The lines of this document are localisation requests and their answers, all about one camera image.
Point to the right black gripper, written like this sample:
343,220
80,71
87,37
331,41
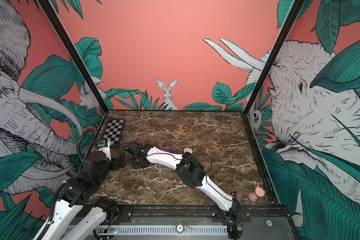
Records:
134,164

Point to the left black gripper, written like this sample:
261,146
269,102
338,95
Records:
117,165

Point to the purple earbuds charging case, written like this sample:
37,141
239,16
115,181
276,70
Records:
166,149

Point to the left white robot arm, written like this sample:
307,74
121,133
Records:
73,195

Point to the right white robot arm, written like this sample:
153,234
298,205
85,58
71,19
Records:
190,171

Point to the white earbuds charging case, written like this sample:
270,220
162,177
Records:
188,150

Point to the pink open round case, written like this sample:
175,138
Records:
257,193

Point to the black white checkerboard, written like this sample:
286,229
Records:
114,132

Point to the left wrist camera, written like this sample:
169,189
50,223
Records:
105,148

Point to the white slotted cable duct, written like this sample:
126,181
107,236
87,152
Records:
166,230

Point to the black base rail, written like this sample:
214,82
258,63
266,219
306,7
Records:
246,213

